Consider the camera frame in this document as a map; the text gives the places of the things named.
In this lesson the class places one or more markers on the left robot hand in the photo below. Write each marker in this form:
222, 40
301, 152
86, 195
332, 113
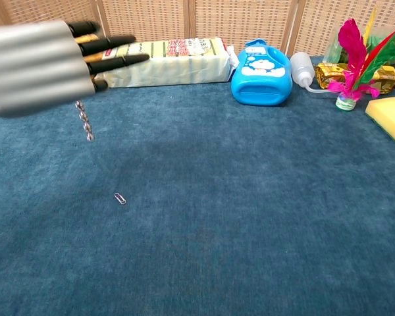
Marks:
33, 69

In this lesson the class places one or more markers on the small bead string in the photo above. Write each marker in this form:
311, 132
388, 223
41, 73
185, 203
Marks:
85, 121

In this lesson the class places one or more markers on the yellow plush toy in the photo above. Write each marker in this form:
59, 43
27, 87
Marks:
87, 39

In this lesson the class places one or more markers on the pack of yellow sponges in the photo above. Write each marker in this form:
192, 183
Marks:
177, 64

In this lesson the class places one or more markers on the small metal paper clip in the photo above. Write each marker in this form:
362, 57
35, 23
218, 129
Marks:
120, 199

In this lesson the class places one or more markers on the wicker folding screen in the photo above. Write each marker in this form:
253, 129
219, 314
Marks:
237, 19

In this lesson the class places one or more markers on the blue carpet table mat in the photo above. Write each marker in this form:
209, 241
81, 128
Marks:
217, 204

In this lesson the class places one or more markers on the blue detergent pump bottle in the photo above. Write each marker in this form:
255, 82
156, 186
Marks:
261, 77

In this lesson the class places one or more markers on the clear squeeze wash bottle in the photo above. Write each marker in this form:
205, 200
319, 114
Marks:
302, 67

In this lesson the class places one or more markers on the gold snack bag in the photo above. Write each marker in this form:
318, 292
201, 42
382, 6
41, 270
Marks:
327, 74

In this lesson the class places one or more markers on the clear box of green items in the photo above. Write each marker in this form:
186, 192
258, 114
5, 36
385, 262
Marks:
331, 49

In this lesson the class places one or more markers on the colourful feather shuttlecock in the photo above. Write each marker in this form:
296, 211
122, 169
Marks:
349, 85

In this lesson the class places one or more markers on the yellow sponge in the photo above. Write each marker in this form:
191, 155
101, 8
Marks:
390, 115

